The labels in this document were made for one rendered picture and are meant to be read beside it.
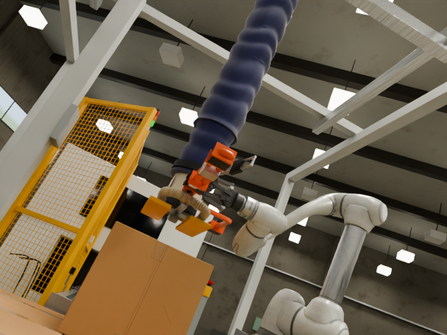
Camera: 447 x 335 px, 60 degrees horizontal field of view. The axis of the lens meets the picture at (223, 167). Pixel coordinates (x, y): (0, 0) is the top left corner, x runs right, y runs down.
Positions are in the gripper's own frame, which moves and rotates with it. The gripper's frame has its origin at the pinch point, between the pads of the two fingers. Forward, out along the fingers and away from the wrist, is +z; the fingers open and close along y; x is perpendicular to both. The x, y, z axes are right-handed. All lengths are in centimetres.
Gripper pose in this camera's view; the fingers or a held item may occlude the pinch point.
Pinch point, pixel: (198, 182)
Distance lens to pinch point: 158.0
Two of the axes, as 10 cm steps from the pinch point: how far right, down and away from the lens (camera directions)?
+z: -8.8, -4.6, -1.5
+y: -3.8, 8.5, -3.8
